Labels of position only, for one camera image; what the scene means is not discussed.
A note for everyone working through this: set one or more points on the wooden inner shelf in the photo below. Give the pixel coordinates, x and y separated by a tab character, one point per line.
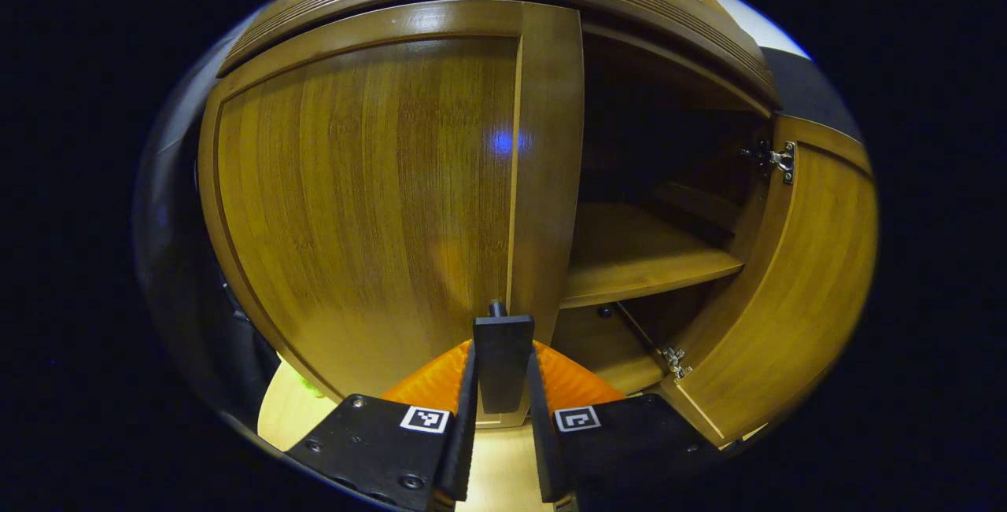
629	252

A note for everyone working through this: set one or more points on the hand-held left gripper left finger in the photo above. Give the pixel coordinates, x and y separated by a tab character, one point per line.
464	433

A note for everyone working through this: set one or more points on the black backdrop cloth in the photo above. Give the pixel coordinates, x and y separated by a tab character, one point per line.
802	91

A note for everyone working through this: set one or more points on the green toy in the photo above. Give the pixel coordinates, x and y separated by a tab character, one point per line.
309	388

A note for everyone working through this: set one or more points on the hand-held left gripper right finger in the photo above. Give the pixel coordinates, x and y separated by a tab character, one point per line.
541	441

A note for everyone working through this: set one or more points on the wooden shoe cabinet door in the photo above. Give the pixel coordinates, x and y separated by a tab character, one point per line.
354	221
787	284

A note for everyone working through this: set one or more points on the metal door hinge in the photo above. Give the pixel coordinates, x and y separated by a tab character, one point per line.
676	362
780	160

